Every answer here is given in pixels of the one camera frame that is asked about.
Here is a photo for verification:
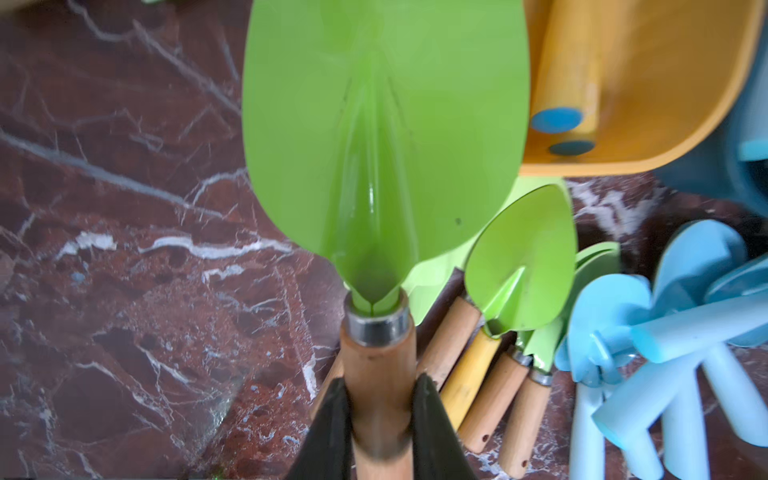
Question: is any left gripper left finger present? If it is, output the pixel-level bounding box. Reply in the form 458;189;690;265
285;378;353;480

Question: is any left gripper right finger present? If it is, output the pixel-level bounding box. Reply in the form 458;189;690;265
411;372;477;480

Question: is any green shovel yellow handle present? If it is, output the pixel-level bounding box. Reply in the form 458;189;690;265
531;0;601;134
440;179;578;429

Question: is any dark teal storage box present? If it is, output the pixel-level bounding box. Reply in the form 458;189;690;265
653;30;767;217

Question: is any yellow storage box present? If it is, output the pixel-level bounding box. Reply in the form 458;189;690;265
520;1;767;177

